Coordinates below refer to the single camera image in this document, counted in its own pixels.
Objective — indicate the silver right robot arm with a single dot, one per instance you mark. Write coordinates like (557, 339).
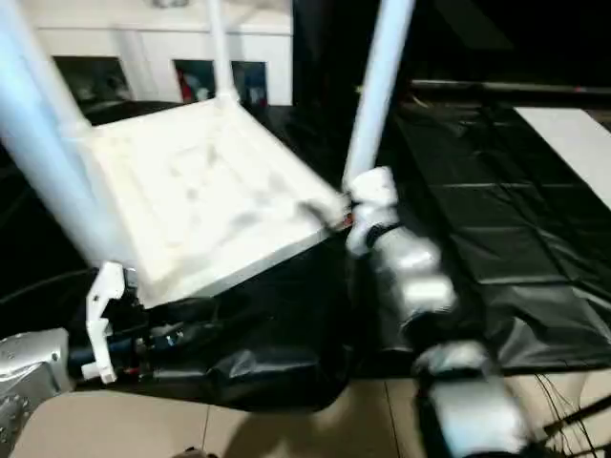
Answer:
(420, 276)

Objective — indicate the black metal rail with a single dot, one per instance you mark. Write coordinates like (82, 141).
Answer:
(501, 87)

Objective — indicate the white candle cup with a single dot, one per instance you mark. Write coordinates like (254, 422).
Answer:
(258, 93)

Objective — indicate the white plastic table leg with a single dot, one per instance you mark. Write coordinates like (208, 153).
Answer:
(76, 117)
(222, 52)
(382, 86)
(48, 143)

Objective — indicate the dark tall cabinet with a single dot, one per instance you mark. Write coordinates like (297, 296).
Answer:
(324, 47)

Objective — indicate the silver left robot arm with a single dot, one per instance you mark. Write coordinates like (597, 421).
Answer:
(28, 362)

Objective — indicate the black metal stand bar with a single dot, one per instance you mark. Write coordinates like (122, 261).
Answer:
(582, 410)

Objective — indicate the white flat board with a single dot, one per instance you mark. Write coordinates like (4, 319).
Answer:
(568, 148)

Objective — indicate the grey patterned object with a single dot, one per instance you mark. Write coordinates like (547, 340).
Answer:
(167, 2)

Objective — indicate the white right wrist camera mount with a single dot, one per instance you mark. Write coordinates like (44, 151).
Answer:
(374, 210)

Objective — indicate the white plastic table top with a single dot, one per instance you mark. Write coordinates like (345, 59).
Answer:
(191, 167)

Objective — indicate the white sideboard cabinet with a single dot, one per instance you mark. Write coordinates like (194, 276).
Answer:
(143, 38)

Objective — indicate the black mat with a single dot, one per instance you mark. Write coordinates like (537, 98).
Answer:
(501, 214)

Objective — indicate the red bottle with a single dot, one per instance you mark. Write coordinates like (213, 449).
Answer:
(183, 83)

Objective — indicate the small white cup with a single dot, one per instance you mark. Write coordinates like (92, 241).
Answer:
(203, 93)

